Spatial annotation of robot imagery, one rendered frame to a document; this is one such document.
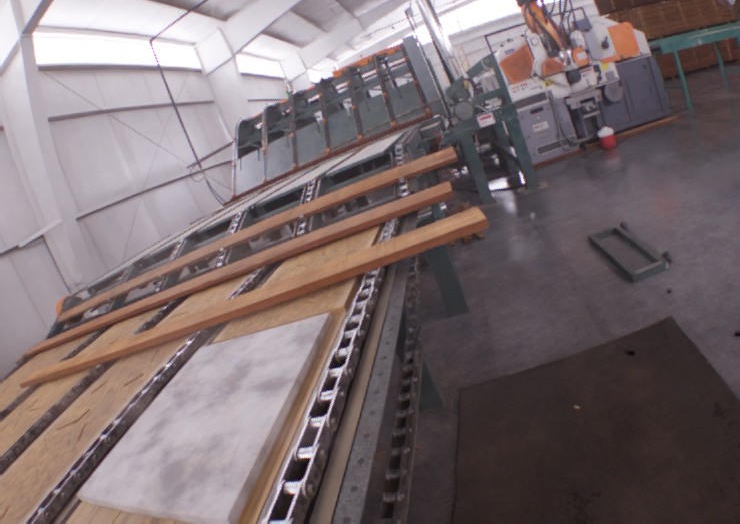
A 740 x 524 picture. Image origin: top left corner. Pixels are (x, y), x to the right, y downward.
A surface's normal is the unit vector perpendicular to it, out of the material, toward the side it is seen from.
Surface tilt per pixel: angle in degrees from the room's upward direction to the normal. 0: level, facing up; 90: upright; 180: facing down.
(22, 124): 90
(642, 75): 90
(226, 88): 90
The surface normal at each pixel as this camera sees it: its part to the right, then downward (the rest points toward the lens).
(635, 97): -0.16, 0.35
